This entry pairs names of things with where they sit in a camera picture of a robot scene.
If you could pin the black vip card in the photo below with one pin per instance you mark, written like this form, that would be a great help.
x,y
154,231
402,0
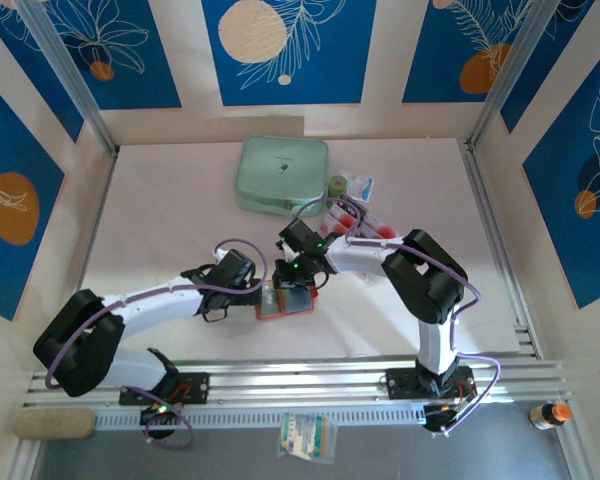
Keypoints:
x,y
270,300
353,208

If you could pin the aluminium corner post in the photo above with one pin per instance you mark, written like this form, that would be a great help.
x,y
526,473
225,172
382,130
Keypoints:
x,y
513,75
72,75

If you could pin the clear bag of plasters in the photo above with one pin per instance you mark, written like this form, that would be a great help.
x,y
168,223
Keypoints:
x,y
305,435

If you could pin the beige foam block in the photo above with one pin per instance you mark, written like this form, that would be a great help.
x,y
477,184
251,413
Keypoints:
x,y
55,424

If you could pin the white blue paper packet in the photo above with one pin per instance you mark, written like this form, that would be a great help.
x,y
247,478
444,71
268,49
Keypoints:
x,y
360,186

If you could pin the brown bottle with orange cap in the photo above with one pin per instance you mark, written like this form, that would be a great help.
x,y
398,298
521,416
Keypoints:
x,y
545,417

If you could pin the white card with red circles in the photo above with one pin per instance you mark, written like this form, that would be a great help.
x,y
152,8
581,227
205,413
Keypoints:
x,y
340,222
382,231

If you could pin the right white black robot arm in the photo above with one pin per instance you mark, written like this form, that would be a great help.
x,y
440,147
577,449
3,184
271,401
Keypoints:
x,y
360,257

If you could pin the black controller board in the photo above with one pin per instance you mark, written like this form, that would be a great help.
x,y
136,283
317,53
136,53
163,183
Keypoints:
x,y
160,414
440,420

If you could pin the aluminium side rail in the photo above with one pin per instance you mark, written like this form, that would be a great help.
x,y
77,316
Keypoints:
x,y
97,220
475,175

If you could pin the green tape roll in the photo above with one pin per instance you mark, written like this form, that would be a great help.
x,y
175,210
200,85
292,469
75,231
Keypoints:
x,y
337,186

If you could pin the orange card holder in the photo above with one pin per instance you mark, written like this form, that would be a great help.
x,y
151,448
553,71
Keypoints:
x,y
297,302

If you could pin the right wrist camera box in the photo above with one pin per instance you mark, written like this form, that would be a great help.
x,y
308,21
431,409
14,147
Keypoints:
x,y
299,236

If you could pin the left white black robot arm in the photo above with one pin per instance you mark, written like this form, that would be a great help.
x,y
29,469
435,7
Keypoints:
x,y
155,305

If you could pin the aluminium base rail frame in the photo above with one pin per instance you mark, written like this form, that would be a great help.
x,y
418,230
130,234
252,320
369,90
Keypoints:
x,y
300,380

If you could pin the mint green zip pouch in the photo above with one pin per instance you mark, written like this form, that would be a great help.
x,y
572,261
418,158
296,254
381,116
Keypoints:
x,y
280,170

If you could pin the red sachet strip pack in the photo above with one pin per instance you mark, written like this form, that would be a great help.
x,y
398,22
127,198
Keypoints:
x,y
362,222

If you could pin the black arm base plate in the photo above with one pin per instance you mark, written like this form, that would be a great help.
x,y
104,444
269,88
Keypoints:
x,y
397,384
197,387

